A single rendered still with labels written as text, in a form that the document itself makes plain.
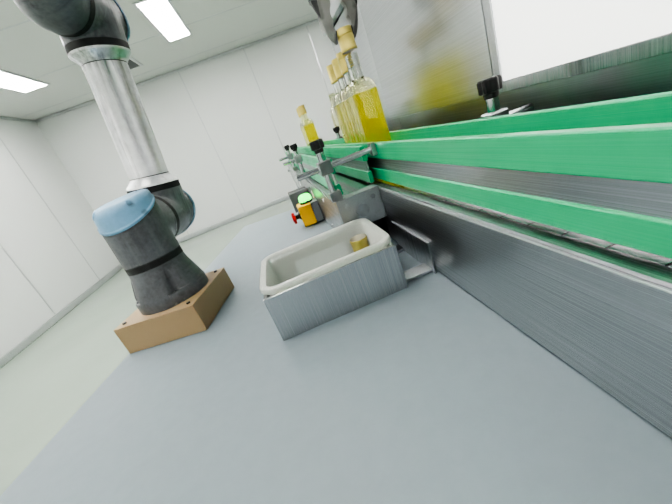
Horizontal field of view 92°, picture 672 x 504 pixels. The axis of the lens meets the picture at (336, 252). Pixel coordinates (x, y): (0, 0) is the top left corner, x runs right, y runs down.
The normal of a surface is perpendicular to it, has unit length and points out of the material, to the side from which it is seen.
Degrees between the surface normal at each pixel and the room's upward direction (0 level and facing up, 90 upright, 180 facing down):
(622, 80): 90
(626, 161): 90
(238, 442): 0
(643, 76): 90
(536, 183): 90
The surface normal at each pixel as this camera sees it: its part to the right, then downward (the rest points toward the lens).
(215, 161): 0.20, 0.29
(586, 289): -0.92, 0.39
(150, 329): -0.01, 0.37
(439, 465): -0.34, -0.87
